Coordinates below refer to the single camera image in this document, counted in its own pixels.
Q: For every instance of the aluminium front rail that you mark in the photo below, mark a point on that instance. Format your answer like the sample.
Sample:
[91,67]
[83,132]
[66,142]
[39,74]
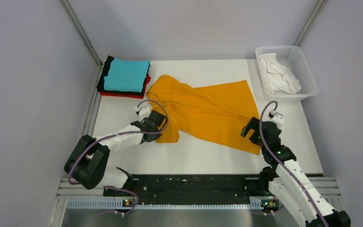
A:
[100,198]

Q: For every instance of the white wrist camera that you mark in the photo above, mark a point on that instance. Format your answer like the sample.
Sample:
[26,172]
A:
[142,109]
[276,118]

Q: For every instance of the aluminium frame post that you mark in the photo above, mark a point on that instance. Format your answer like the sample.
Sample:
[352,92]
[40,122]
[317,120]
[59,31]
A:
[310,22]
[80,30]

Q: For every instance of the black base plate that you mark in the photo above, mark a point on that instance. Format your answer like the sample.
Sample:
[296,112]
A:
[232,189]

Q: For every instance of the cyan folded t-shirt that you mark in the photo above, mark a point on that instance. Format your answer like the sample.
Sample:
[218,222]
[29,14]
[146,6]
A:
[126,75]

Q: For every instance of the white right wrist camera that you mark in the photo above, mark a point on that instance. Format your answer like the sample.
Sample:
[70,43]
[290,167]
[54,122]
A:
[276,118]

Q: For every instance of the yellow t-shirt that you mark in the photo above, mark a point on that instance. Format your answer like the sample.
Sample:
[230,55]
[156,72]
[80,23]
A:
[214,113]

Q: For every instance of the right aluminium frame post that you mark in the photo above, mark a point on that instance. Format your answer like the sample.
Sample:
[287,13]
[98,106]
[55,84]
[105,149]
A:
[310,22]

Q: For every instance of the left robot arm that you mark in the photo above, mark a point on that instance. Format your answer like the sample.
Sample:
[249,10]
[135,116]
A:
[89,160]

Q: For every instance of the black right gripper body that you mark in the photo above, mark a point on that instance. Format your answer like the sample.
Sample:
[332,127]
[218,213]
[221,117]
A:
[263,147]

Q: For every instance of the left aluminium frame post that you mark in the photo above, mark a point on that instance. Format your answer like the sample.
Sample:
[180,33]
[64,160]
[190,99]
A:
[80,30]

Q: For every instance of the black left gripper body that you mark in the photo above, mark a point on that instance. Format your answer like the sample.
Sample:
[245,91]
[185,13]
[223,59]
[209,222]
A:
[156,136]

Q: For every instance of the white plastic laundry basket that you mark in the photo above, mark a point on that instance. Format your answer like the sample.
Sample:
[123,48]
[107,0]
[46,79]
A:
[294,59]

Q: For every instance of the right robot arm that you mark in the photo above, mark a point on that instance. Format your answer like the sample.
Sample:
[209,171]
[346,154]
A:
[284,178]

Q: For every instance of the white crumpled t-shirt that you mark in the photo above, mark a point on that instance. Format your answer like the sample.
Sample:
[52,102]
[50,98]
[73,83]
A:
[278,78]

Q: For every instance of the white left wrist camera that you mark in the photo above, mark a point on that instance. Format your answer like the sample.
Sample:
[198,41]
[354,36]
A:
[142,109]

